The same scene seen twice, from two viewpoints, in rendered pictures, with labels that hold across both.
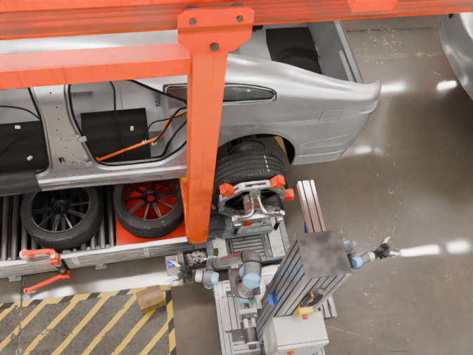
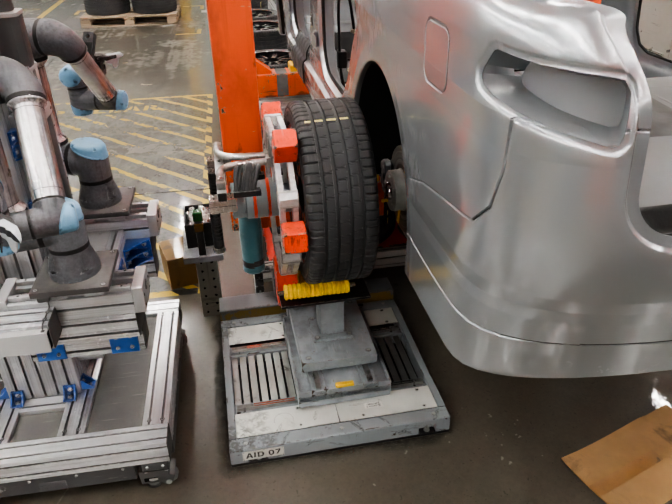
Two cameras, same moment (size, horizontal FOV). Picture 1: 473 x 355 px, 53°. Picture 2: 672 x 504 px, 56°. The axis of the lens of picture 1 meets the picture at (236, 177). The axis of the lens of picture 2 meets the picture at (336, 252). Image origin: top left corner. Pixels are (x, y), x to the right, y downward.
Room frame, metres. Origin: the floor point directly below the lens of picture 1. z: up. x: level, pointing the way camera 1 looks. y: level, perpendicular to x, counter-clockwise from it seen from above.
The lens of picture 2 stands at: (2.35, -2.16, 1.83)
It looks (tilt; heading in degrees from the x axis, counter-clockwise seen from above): 31 degrees down; 99
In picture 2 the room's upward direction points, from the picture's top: 1 degrees counter-clockwise
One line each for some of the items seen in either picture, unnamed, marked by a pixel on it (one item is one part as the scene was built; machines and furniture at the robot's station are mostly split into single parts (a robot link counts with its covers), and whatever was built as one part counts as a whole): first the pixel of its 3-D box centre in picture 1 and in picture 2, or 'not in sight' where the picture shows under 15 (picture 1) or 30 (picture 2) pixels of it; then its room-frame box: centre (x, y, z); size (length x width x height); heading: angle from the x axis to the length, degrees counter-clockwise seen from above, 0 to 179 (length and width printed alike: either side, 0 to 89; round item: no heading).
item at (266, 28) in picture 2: not in sight; (260, 36); (0.43, 4.66, 0.39); 0.66 x 0.66 x 0.24
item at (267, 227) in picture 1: (243, 217); (333, 352); (1.99, -0.14, 0.13); 0.50 x 0.36 x 0.10; 110
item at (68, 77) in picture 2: (210, 277); (74, 74); (0.99, 0.04, 1.21); 0.11 x 0.08 x 0.09; 94
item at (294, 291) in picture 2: not in sight; (316, 288); (1.95, -0.23, 0.51); 0.29 x 0.06 x 0.06; 20
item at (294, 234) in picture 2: (288, 194); (294, 237); (1.93, -0.45, 0.85); 0.09 x 0.08 x 0.07; 110
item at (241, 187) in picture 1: (251, 200); (280, 196); (1.82, -0.16, 0.85); 0.54 x 0.07 x 0.54; 110
